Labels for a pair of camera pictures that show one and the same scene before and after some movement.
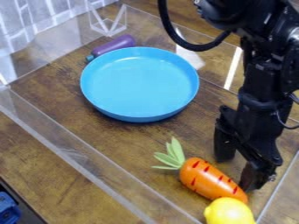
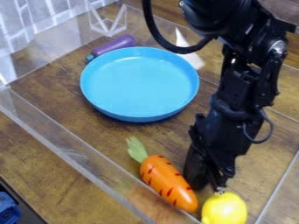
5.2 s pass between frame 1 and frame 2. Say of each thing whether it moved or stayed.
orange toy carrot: moved
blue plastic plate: stayed
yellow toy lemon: stayed
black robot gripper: moved
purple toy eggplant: stayed
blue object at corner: stayed
